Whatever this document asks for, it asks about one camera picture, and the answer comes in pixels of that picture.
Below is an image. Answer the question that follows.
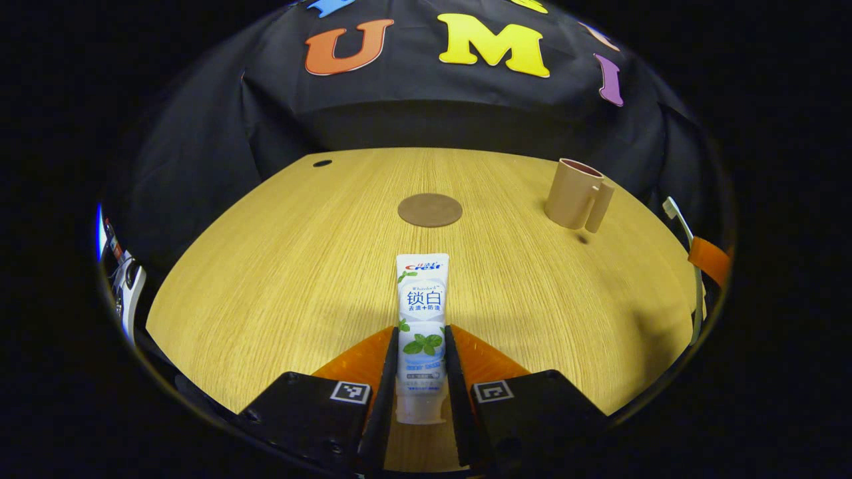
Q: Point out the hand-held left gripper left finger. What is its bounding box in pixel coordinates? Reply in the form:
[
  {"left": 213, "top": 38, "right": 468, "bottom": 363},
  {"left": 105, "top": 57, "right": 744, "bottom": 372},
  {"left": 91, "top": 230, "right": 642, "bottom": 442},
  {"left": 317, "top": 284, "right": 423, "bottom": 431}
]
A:
[{"left": 230, "top": 325, "right": 400, "bottom": 476}]

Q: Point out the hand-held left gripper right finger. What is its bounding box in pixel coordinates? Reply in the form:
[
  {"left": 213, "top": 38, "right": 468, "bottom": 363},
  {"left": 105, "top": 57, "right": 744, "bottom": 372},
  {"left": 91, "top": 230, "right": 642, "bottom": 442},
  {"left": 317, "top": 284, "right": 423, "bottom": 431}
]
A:
[{"left": 443, "top": 324, "right": 610, "bottom": 476}]

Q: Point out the white toothbrush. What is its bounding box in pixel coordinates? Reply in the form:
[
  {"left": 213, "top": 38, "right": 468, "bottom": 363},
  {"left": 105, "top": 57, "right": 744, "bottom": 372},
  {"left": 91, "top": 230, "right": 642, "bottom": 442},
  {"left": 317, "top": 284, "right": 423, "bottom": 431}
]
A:
[{"left": 662, "top": 196, "right": 706, "bottom": 347}]

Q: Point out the white toothpaste tube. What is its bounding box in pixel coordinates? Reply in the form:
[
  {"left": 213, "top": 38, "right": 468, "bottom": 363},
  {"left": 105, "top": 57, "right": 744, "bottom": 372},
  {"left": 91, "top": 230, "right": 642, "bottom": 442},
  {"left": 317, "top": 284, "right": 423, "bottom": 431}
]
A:
[{"left": 394, "top": 253, "right": 450, "bottom": 425}]

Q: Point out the beige cup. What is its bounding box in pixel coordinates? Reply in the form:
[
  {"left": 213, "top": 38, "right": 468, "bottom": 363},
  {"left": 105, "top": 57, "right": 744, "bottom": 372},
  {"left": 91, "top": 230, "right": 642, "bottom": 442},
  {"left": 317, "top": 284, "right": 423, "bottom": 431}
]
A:
[{"left": 544, "top": 158, "right": 615, "bottom": 234}]

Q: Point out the brown round coaster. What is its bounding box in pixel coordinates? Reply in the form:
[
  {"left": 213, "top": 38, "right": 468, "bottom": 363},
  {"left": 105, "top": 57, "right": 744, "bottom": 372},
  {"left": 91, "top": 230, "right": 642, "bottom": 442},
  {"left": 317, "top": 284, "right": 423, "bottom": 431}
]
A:
[{"left": 397, "top": 193, "right": 463, "bottom": 228}]

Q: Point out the white equipment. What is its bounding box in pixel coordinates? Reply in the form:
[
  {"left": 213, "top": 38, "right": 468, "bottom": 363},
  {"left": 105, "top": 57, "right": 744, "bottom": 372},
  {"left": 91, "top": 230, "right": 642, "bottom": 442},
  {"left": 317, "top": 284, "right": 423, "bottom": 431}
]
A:
[{"left": 97, "top": 203, "right": 147, "bottom": 347}]

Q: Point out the black backdrop cloth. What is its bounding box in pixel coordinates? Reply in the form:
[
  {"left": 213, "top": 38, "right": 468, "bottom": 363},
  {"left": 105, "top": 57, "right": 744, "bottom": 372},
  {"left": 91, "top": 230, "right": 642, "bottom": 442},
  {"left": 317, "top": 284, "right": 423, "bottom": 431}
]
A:
[{"left": 110, "top": 0, "right": 720, "bottom": 280}]

